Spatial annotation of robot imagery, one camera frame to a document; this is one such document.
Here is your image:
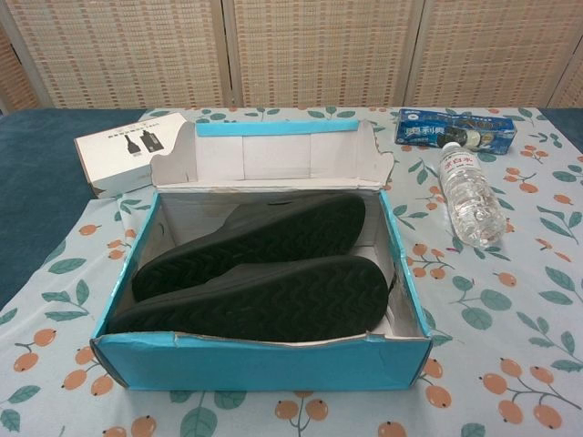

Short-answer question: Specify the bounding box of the black shoe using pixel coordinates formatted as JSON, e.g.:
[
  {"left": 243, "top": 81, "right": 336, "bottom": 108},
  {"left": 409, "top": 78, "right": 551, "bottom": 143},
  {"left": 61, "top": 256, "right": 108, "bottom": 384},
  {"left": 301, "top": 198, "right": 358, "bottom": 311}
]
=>
[
  {"left": 135, "top": 193, "right": 367, "bottom": 302},
  {"left": 107, "top": 254, "right": 396, "bottom": 342}
]

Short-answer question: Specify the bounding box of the blue cardboard shoe box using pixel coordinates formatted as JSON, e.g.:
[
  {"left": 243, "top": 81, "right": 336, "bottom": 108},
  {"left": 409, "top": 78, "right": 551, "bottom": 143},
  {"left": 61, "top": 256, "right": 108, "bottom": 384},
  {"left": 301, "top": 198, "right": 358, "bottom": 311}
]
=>
[{"left": 89, "top": 117, "right": 433, "bottom": 392}]

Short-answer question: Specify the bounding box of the blue snack package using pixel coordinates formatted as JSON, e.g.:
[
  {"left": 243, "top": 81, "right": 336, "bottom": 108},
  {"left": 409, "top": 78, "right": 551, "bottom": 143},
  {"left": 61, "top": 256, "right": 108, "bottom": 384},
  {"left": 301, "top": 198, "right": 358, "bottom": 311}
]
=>
[{"left": 394, "top": 107, "right": 517, "bottom": 156}]

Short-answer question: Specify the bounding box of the white product box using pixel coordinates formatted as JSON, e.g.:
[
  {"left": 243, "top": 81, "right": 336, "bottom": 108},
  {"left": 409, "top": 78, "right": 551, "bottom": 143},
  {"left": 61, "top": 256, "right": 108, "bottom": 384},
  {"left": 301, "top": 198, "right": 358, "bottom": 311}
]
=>
[{"left": 74, "top": 118, "right": 189, "bottom": 200}]

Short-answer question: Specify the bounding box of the clear plastic water bottle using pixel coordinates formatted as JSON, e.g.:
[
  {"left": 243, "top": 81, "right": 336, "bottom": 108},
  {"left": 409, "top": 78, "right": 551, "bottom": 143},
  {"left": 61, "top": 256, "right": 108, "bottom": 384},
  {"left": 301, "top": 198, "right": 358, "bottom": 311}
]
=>
[{"left": 438, "top": 141, "right": 506, "bottom": 249}]

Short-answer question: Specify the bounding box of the bamboo folding screen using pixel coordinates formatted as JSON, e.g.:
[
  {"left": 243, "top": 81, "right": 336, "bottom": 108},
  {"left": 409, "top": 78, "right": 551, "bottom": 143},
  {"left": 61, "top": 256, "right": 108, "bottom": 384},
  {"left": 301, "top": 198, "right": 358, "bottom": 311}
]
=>
[{"left": 0, "top": 0, "right": 583, "bottom": 110}]

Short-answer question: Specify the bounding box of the floral patterned tablecloth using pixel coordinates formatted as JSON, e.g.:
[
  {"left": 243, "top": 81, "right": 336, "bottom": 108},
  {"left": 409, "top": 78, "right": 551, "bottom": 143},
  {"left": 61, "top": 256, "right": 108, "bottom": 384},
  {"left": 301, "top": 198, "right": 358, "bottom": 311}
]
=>
[{"left": 0, "top": 107, "right": 583, "bottom": 437}]

